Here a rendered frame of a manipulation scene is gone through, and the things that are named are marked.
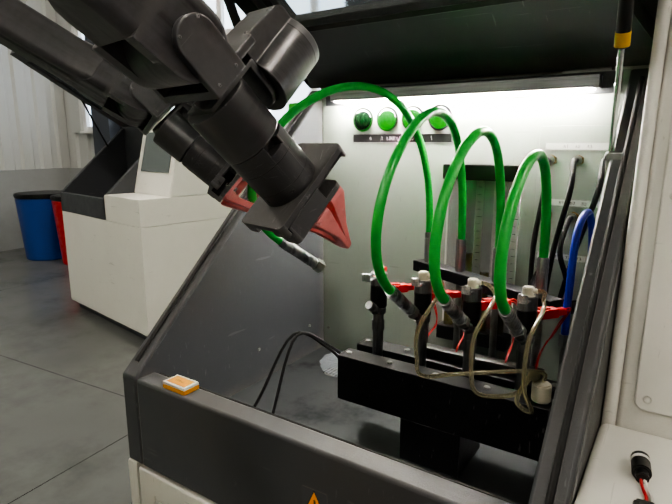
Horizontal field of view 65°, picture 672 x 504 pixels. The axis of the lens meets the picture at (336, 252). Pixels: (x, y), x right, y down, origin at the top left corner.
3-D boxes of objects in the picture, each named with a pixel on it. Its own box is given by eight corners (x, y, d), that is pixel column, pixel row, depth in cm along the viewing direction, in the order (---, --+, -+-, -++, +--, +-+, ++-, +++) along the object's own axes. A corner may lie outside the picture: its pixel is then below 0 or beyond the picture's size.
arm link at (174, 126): (145, 142, 79) (148, 126, 74) (174, 113, 81) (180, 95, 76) (183, 172, 80) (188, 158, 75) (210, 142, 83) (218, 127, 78)
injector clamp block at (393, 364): (337, 435, 92) (337, 353, 89) (366, 411, 100) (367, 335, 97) (540, 509, 73) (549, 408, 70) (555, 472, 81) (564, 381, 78)
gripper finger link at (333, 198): (380, 231, 53) (330, 169, 48) (344, 289, 51) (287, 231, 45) (335, 224, 58) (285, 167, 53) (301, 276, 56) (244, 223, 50)
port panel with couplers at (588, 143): (524, 294, 99) (536, 125, 93) (528, 290, 102) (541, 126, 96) (600, 306, 92) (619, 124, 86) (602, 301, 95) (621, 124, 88)
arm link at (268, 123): (167, 117, 43) (203, 111, 39) (214, 59, 46) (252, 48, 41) (224, 173, 47) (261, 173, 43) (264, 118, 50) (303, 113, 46)
